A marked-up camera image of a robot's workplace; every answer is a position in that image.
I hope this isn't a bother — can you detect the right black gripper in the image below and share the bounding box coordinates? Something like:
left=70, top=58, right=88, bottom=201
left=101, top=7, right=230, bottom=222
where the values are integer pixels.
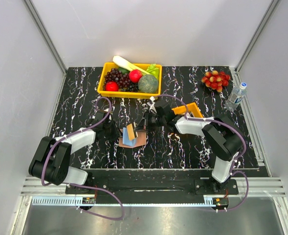
left=134, top=110, right=166, bottom=133

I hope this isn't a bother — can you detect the yellow credit card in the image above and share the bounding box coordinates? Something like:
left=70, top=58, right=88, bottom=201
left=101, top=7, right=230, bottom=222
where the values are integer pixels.
left=126, top=122, right=138, bottom=141

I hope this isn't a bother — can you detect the orange card box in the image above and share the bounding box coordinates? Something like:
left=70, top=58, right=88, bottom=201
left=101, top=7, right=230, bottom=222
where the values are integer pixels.
left=172, top=102, right=203, bottom=118

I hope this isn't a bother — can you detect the yellow fruit tray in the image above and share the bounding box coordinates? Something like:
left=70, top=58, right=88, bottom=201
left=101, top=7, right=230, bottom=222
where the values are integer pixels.
left=97, top=62, right=162, bottom=99

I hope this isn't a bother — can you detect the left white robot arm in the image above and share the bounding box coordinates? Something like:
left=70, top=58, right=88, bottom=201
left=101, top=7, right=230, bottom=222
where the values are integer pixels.
left=28, top=111, right=122, bottom=193

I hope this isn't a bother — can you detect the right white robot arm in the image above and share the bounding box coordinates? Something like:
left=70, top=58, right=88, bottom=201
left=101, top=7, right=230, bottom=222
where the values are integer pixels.
left=133, top=100, right=246, bottom=194

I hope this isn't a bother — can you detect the black grape bunch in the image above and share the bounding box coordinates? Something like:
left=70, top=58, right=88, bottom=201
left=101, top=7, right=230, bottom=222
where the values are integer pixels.
left=119, top=83, right=139, bottom=93

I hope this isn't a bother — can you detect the green netted melon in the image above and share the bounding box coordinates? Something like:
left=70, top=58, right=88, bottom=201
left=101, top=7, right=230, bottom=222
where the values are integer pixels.
left=138, top=74, right=158, bottom=94

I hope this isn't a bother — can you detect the red apple left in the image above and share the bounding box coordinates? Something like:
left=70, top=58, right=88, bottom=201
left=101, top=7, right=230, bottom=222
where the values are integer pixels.
left=105, top=81, right=119, bottom=92

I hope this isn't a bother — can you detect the red apple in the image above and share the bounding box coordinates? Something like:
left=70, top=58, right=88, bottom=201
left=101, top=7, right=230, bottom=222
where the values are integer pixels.
left=105, top=81, right=119, bottom=92
left=129, top=70, right=143, bottom=83

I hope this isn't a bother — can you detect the red apple right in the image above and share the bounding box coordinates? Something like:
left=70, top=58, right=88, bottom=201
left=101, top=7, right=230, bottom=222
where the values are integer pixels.
left=129, top=70, right=143, bottom=83

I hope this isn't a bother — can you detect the purple grape bunch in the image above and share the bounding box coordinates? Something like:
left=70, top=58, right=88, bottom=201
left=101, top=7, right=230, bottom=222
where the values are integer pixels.
left=103, top=68, right=131, bottom=89

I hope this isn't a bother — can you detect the white green leek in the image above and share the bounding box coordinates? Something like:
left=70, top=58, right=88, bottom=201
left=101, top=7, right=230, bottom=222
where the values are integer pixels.
left=112, top=55, right=162, bottom=80

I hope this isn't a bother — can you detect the green avocado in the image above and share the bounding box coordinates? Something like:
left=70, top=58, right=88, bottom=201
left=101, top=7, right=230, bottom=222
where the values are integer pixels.
left=118, top=67, right=130, bottom=74

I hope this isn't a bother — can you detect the clear plastic water bottle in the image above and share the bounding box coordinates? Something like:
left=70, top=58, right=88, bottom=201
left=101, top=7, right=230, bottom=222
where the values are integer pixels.
left=224, top=82, right=247, bottom=112

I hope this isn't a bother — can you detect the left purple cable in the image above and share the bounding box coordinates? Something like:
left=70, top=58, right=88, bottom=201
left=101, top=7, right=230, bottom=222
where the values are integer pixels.
left=41, top=96, right=126, bottom=221

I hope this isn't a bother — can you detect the purple cable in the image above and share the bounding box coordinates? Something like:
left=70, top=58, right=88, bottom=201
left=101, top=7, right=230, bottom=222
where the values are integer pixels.
left=150, top=94, right=249, bottom=212
left=41, top=96, right=126, bottom=221

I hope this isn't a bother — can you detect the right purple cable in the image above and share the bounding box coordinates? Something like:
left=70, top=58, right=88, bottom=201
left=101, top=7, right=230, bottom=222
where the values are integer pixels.
left=150, top=94, right=249, bottom=212

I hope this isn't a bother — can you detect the aluminium frame rail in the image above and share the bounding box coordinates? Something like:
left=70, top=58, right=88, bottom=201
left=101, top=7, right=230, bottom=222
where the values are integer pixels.
left=22, top=0, right=67, bottom=74

